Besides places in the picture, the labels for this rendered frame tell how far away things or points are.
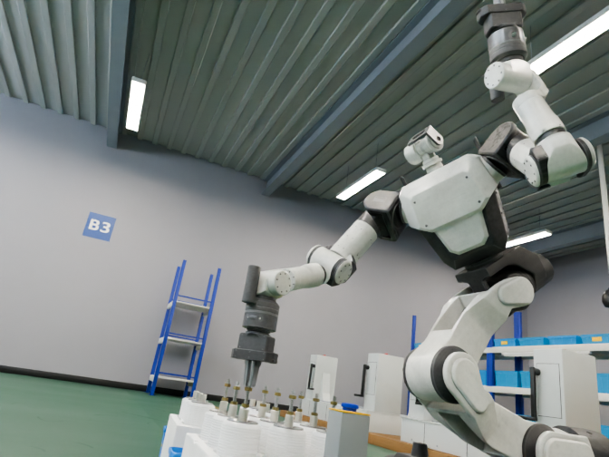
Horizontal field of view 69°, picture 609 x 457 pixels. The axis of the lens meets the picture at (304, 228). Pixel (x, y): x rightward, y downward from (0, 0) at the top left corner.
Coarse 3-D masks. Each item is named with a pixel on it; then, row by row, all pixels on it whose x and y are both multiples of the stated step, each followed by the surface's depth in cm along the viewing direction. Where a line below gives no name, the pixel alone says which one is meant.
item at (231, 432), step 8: (224, 424) 103; (232, 424) 102; (240, 424) 102; (248, 424) 103; (256, 424) 105; (224, 432) 103; (232, 432) 101; (240, 432) 101; (248, 432) 102; (256, 432) 103; (224, 440) 102; (232, 440) 101; (240, 440) 101; (248, 440) 101; (256, 440) 103; (224, 448) 101; (232, 448) 100; (240, 448) 100; (248, 448) 101; (256, 448) 103; (224, 456) 100; (232, 456) 100; (240, 456) 100; (248, 456) 101
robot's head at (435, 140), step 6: (420, 132) 135; (426, 132) 130; (432, 132) 132; (438, 132) 133; (414, 138) 138; (420, 138) 133; (432, 138) 131; (438, 138) 133; (408, 144) 137; (432, 144) 132; (438, 144) 132; (438, 150) 133
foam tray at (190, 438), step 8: (192, 440) 118; (200, 440) 118; (184, 448) 126; (192, 448) 115; (200, 448) 106; (208, 448) 107; (216, 448) 108; (184, 456) 122; (192, 456) 112; (200, 456) 104; (208, 456) 97; (216, 456) 97; (256, 456) 106; (264, 456) 111
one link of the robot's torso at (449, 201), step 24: (432, 168) 135; (456, 168) 127; (480, 168) 126; (408, 192) 135; (432, 192) 130; (456, 192) 127; (480, 192) 124; (408, 216) 137; (432, 216) 131; (456, 216) 128; (480, 216) 126; (504, 216) 135; (432, 240) 135; (456, 240) 130; (480, 240) 127; (504, 240) 128; (456, 264) 133; (480, 264) 132
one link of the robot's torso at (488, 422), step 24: (456, 360) 111; (456, 384) 109; (480, 384) 111; (432, 408) 122; (456, 408) 115; (480, 408) 110; (504, 408) 119; (456, 432) 122; (480, 432) 111; (504, 432) 117; (528, 432) 119; (504, 456) 117; (528, 456) 116
